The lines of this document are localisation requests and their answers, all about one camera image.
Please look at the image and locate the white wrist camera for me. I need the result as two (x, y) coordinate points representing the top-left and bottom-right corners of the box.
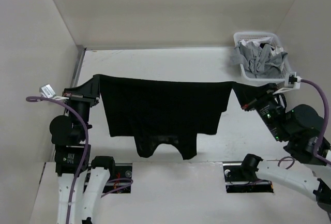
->
(39, 84), (67, 102)
(273, 72), (301, 95)

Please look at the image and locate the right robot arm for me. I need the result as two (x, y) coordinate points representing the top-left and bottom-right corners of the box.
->
(230, 83), (330, 212)

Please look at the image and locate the left metal table rail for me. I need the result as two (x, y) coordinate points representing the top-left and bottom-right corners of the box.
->
(70, 45), (86, 87)

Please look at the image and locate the white tank top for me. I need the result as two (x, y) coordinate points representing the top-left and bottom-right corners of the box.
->
(238, 36), (284, 56)

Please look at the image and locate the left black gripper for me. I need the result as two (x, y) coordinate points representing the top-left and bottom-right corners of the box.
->
(63, 74), (101, 139)

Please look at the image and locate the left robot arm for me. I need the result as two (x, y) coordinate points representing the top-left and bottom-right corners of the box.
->
(50, 76), (116, 223)

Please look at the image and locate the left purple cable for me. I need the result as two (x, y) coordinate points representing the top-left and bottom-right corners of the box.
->
(25, 96), (134, 224)

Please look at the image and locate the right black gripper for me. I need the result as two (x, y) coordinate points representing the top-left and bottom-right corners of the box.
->
(230, 81), (288, 140)

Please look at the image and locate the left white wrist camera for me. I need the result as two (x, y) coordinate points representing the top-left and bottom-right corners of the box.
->
(39, 84), (67, 102)

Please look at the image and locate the grey tank top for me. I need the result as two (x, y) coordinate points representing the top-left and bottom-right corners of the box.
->
(230, 43), (288, 79)

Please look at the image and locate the black tank top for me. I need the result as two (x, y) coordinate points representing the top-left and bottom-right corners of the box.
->
(98, 74), (245, 160)

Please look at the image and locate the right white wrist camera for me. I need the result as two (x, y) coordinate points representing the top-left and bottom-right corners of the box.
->
(273, 72), (301, 95)

